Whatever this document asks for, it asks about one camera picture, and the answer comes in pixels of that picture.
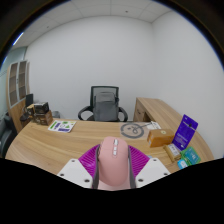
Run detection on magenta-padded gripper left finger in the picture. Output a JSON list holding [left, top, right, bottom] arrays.
[[57, 143, 101, 190]]

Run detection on small black chair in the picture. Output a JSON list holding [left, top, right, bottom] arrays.
[[19, 93, 35, 123]]

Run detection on pink computer mouse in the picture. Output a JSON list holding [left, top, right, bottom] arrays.
[[97, 136, 130, 191]]

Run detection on ceiling light strip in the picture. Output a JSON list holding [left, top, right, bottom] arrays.
[[12, 31, 25, 47]]

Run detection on orange cardboard box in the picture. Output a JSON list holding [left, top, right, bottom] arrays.
[[146, 128, 175, 148]]

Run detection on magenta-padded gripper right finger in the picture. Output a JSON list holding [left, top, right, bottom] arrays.
[[127, 144, 172, 189]]

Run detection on black box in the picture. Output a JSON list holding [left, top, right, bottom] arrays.
[[33, 101, 50, 115]]

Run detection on grey backpack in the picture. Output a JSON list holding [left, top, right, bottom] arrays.
[[93, 92, 120, 122]]

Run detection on purple card package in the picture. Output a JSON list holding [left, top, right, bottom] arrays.
[[172, 114, 199, 152]]

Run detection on wooden shelf unit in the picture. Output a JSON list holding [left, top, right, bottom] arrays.
[[5, 59, 30, 133]]

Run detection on small blue packet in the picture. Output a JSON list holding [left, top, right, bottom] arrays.
[[176, 158, 189, 170]]

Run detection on small tan packet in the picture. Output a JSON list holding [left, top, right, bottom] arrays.
[[163, 143, 182, 163]]

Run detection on green packet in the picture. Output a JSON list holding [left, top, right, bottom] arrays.
[[179, 145, 202, 167]]

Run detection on wooden side desk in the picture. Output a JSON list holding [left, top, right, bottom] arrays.
[[133, 97, 188, 134]]

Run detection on white green purple leaflet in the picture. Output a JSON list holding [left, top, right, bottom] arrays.
[[47, 119, 77, 134]]

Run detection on dark brown box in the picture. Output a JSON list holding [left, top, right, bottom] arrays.
[[34, 110, 54, 126]]

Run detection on black sofa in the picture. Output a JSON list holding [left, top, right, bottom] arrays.
[[0, 112, 18, 158]]

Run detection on black mesh office chair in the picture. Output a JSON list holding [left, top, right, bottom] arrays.
[[77, 85, 129, 123]]

